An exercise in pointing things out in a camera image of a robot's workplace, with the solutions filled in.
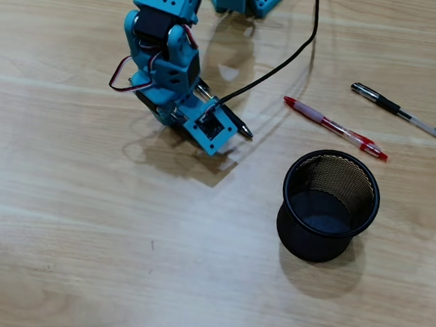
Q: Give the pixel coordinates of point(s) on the black mesh pen holder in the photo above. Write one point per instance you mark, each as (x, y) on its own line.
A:
(310, 246)

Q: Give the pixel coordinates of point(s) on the black retractable pen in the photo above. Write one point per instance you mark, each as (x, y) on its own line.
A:
(241, 125)

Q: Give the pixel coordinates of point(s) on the clear gel pen black cap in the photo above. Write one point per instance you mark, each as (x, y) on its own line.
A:
(387, 105)

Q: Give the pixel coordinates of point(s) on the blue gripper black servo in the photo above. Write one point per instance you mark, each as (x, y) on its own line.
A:
(149, 105)

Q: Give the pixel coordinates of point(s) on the red retractable pen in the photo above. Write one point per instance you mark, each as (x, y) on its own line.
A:
(309, 112)

